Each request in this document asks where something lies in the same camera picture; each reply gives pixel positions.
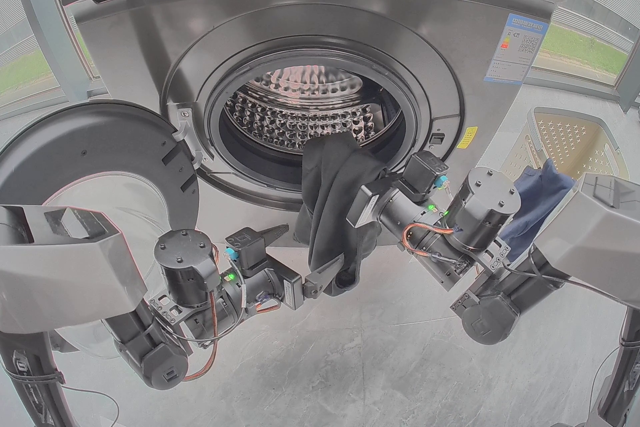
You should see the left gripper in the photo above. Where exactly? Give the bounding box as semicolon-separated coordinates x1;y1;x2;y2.
217;223;346;328

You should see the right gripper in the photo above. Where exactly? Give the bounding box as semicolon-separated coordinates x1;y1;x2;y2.
347;178;449;259

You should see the black garment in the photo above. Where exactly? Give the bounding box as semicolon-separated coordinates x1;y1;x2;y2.
293;133;387;299

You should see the cream laundry basket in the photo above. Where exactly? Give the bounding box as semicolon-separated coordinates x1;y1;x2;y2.
500;106;632;221

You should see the grey washing machine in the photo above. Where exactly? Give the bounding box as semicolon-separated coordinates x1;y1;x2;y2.
54;0;574;250

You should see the washing machine door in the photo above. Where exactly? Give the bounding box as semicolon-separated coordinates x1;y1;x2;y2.
0;100;204;362

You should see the blue garment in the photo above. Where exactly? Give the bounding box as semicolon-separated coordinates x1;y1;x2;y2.
499;158;577;244

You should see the window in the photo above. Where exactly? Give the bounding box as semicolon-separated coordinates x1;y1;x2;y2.
529;0;640;113
0;0;109;118

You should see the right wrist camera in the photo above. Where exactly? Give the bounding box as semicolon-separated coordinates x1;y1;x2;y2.
403;151;449;205

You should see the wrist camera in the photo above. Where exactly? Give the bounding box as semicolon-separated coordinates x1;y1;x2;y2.
403;151;449;205
224;227;269;272

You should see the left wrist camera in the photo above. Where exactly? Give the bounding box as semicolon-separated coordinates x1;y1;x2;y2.
224;227;269;272

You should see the black cable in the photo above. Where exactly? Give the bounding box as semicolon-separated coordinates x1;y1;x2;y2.
50;380;121;427
593;346;625;418

